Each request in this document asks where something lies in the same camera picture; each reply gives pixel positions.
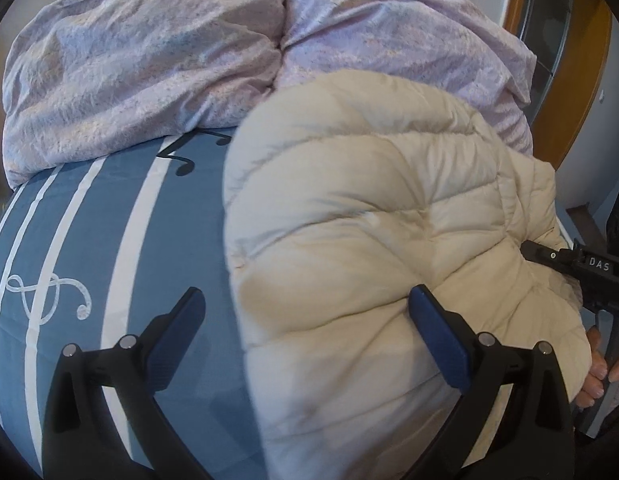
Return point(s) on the blue striped bed sheet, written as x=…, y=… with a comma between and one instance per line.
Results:
x=89, y=220

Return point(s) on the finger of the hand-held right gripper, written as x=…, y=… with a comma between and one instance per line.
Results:
x=544, y=254

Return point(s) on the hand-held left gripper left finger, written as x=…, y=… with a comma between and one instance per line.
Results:
x=177, y=332

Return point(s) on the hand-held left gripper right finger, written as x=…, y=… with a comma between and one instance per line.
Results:
x=439, y=335

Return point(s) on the beige quilted down jacket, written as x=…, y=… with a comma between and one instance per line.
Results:
x=364, y=210

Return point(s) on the lilac floral duvet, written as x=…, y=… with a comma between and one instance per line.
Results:
x=139, y=60

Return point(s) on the dark wooden furniture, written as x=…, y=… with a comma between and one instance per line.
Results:
x=587, y=225

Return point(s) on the wooden door frame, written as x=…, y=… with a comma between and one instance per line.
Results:
x=597, y=60

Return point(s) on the person's right hand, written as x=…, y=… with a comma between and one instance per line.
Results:
x=597, y=375

